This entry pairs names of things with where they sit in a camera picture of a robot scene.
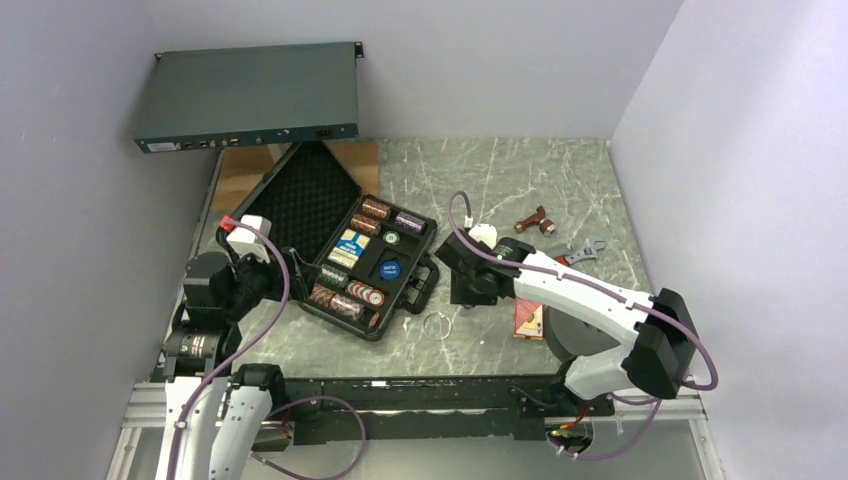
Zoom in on blue white card deck box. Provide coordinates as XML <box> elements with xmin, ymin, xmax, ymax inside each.
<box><xmin>327</xmin><ymin>229</ymin><xmax>371</xmax><ymax>269</ymax></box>

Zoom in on red card deck box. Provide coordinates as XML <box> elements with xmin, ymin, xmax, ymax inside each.
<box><xmin>513</xmin><ymin>298</ymin><xmax>544</xmax><ymax>340</ymax></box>

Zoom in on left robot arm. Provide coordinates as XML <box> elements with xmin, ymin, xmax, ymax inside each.
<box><xmin>156</xmin><ymin>248</ymin><xmax>308</xmax><ymax>479</ymax></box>

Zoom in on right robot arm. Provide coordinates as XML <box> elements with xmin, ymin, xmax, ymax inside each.
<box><xmin>436</xmin><ymin>233</ymin><xmax>700</xmax><ymax>415</ymax></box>

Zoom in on red yellow blue chip stack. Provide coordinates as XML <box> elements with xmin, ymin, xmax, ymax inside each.
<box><xmin>309</xmin><ymin>283</ymin><xmax>337</xmax><ymax>308</ymax></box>

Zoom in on orange blue chip stack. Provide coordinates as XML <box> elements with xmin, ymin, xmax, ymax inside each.
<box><xmin>329</xmin><ymin>294</ymin><xmax>365</xmax><ymax>322</ymax></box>

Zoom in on red white loose chips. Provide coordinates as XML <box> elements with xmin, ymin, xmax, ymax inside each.
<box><xmin>346</xmin><ymin>280</ymin><xmax>385</xmax><ymax>307</ymax></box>

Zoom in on black poker chip case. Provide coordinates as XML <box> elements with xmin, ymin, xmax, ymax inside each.
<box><xmin>232</xmin><ymin>141</ymin><xmax>440</xmax><ymax>341</ymax></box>

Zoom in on orange black chip stack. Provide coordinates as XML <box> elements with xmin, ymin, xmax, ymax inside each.
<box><xmin>361</xmin><ymin>198</ymin><xmax>392</xmax><ymax>220</ymax></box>
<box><xmin>350</xmin><ymin>214</ymin><xmax>381</xmax><ymax>236</ymax></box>

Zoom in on blue small blind button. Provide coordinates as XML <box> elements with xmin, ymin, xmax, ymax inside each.
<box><xmin>378</xmin><ymin>260</ymin><xmax>402</xmax><ymax>281</ymax></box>

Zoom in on brown pipe fitting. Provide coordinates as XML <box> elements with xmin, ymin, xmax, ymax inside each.
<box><xmin>513</xmin><ymin>205</ymin><xmax>557</xmax><ymax>236</ymax></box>

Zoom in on green white single chip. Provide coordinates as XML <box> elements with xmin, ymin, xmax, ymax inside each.
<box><xmin>383</xmin><ymin>231</ymin><xmax>400</xmax><ymax>245</ymax></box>

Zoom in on purple chip stack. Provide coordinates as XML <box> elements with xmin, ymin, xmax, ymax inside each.
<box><xmin>395</xmin><ymin>211</ymin><xmax>426</xmax><ymax>235</ymax></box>

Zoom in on dark grey disc weight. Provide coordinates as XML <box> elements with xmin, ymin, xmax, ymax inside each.
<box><xmin>543</xmin><ymin>306</ymin><xmax>621</xmax><ymax>364</ymax></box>

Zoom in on wooden board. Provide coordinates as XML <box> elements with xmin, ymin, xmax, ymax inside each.
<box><xmin>211</xmin><ymin>141</ymin><xmax>380</xmax><ymax>214</ymax></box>

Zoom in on dark green rack unit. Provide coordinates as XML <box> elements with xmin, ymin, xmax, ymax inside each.
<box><xmin>133</xmin><ymin>41</ymin><xmax>365</xmax><ymax>153</ymax></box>

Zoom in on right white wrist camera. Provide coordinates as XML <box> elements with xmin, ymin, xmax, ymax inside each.
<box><xmin>468</xmin><ymin>223</ymin><xmax>498</xmax><ymax>249</ymax></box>

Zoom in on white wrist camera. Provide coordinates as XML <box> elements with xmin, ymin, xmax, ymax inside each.
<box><xmin>220</xmin><ymin>215</ymin><xmax>272</xmax><ymax>263</ymax></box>
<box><xmin>468</xmin><ymin>223</ymin><xmax>498</xmax><ymax>249</ymax></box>

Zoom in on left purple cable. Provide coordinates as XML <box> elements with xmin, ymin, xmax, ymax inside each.
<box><xmin>158</xmin><ymin>221</ymin><xmax>369</xmax><ymax>480</ymax></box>

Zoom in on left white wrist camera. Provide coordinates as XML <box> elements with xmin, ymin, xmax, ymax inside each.
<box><xmin>220</xmin><ymin>215</ymin><xmax>272</xmax><ymax>263</ymax></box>

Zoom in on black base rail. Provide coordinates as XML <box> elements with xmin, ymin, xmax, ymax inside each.
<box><xmin>270</xmin><ymin>374</ymin><xmax>615</xmax><ymax>446</ymax></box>

